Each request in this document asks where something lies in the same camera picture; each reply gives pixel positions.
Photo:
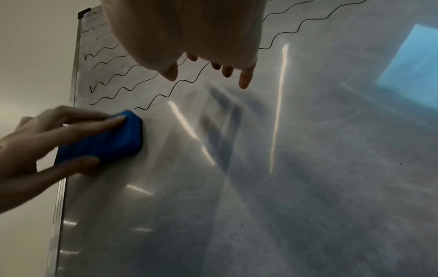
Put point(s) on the person's right hand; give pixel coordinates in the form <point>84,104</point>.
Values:
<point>184,29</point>

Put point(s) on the person's left hand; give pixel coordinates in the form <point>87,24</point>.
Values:
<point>37,151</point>

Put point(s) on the blue whiteboard eraser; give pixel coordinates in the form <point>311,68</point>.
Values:
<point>102,143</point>

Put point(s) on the white whiteboard with wavy lines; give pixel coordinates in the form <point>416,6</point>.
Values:
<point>273,162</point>

